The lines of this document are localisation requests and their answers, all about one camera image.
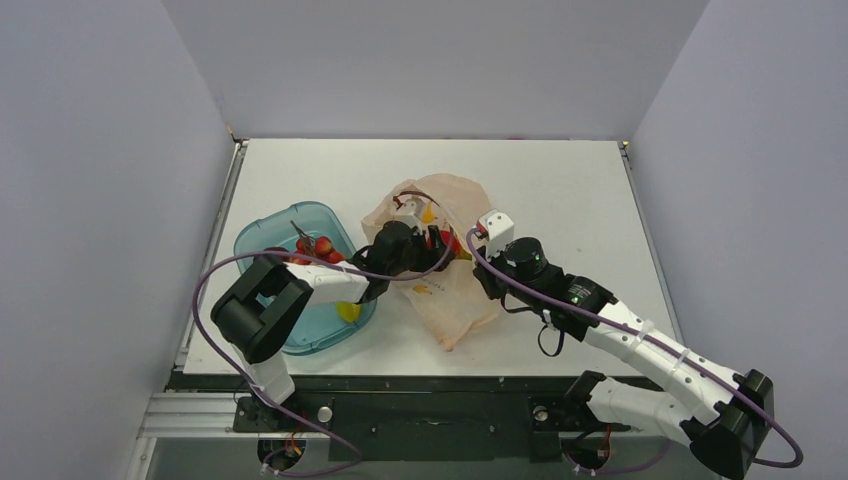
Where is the red round fake fruit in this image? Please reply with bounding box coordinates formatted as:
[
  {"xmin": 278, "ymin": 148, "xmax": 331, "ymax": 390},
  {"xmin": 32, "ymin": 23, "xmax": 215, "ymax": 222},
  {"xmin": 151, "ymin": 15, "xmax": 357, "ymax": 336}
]
[{"xmin": 439, "ymin": 230, "xmax": 464, "ymax": 257}]

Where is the orange plastic bag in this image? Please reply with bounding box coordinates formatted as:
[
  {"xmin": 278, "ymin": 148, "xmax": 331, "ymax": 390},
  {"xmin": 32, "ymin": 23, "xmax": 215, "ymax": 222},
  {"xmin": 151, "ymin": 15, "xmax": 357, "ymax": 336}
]
[{"xmin": 361, "ymin": 173, "xmax": 500, "ymax": 351}]

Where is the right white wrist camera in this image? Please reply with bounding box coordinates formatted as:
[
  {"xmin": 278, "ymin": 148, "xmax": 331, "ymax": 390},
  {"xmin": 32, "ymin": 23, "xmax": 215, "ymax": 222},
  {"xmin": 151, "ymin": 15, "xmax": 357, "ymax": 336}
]
[{"xmin": 476, "ymin": 209, "xmax": 515, "ymax": 260}]

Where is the purple cable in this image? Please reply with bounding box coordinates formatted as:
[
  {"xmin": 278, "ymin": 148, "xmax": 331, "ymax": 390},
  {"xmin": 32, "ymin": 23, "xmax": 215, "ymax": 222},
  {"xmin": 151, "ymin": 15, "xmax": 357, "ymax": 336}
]
[
  {"xmin": 464, "ymin": 228, "xmax": 804, "ymax": 469},
  {"xmin": 191, "ymin": 190, "xmax": 460, "ymax": 412}
]

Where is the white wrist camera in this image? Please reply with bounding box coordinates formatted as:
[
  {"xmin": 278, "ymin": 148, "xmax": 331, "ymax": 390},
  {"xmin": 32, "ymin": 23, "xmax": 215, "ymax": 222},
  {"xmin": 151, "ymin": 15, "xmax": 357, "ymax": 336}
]
[
  {"xmin": 476, "ymin": 209, "xmax": 515, "ymax": 260},
  {"xmin": 392, "ymin": 197, "xmax": 426, "ymax": 231}
]

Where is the yellow fake fruit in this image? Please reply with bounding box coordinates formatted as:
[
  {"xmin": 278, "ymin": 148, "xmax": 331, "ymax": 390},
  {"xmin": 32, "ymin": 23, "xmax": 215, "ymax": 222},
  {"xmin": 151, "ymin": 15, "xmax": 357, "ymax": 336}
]
[{"xmin": 335, "ymin": 302, "xmax": 362, "ymax": 324}]

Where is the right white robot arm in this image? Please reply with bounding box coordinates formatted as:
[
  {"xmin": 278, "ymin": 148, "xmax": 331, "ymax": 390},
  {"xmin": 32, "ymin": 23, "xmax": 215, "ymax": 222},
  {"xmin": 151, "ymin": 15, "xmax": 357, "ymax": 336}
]
[{"xmin": 473, "ymin": 233, "xmax": 777, "ymax": 479}]

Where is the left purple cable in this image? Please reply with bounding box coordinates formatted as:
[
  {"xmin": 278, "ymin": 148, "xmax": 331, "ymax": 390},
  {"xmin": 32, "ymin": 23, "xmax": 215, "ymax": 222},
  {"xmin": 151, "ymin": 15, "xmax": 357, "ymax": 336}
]
[{"xmin": 191, "ymin": 190, "xmax": 460, "ymax": 412}]

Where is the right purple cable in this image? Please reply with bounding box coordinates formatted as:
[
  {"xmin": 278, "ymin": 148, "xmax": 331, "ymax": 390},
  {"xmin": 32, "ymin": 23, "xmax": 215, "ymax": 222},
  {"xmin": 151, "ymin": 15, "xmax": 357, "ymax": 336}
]
[{"xmin": 464, "ymin": 228, "xmax": 804, "ymax": 469}]

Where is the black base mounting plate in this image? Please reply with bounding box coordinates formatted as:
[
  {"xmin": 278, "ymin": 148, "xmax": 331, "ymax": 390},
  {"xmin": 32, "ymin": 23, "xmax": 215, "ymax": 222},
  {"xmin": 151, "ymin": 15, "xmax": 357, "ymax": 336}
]
[{"xmin": 232, "ymin": 376, "xmax": 607, "ymax": 462}]

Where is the teal plastic bin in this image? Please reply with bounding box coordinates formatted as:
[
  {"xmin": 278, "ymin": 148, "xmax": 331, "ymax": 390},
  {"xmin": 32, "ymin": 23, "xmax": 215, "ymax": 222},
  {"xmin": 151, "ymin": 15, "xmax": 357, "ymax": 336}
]
[{"xmin": 233, "ymin": 201, "xmax": 377, "ymax": 356}]

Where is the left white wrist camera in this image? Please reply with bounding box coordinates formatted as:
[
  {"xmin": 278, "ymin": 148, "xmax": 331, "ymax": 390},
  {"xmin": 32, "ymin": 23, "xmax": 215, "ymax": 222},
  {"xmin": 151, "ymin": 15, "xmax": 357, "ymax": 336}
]
[{"xmin": 392, "ymin": 197, "xmax": 426, "ymax": 231}]

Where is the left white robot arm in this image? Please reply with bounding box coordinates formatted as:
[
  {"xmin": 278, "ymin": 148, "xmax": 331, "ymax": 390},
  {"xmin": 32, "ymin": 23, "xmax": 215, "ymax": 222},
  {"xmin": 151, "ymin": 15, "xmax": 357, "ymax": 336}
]
[{"xmin": 210, "ymin": 221, "xmax": 460, "ymax": 430}]

